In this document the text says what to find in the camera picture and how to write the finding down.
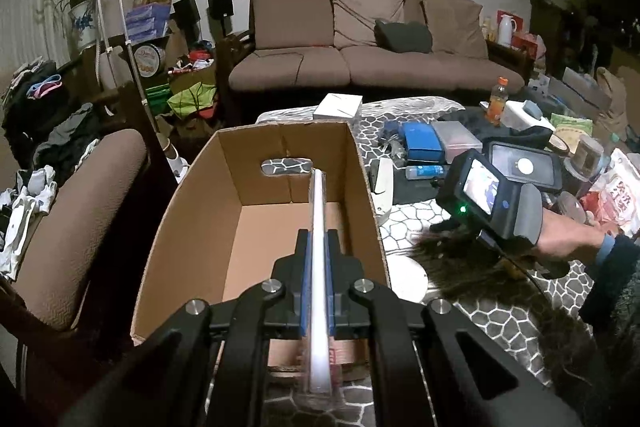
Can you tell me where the right hand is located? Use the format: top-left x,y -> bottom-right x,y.
533,209 -> 605,265

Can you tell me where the clear plastic storage box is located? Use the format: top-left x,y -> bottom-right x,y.
432,121 -> 483,153

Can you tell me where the blue tube bottle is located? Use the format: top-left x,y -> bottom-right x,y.
405,165 -> 445,181

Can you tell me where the black lidded tray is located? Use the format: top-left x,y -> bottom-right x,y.
483,141 -> 563,194

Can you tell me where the blue flat case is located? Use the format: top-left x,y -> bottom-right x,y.
402,122 -> 444,162

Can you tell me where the white round device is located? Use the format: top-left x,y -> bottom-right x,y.
386,256 -> 430,303

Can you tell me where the orange drink bottle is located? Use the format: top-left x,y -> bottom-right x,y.
485,77 -> 509,126

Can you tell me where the white tissue box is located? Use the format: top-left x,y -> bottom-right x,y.
501,100 -> 555,131

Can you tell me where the white stapler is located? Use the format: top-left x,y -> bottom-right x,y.
370,157 -> 395,222

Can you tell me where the green snack bag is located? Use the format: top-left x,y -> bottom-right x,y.
550,113 -> 593,136

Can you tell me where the clear jar with lid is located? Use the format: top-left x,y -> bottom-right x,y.
564,134 -> 605,181

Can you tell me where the brown cardboard box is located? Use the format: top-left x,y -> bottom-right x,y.
130,121 -> 387,343

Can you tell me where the patterned grey table cloth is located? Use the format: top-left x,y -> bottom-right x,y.
264,96 -> 594,426

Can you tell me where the red white snack bag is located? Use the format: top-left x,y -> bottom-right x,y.
580,148 -> 640,237

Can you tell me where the white small box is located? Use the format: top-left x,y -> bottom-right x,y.
312,93 -> 362,120

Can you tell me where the dark cushion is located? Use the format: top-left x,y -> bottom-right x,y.
374,20 -> 433,54

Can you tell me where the white thermos jug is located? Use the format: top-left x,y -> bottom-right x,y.
498,13 -> 518,48

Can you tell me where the brown sofa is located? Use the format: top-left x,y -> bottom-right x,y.
216,0 -> 525,93

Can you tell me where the brown armchair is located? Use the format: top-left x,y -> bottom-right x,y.
12,129 -> 146,331

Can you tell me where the round tin can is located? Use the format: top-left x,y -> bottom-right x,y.
134,43 -> 166,78

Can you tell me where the potted plant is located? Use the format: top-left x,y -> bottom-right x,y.
36,0 -> 96,57

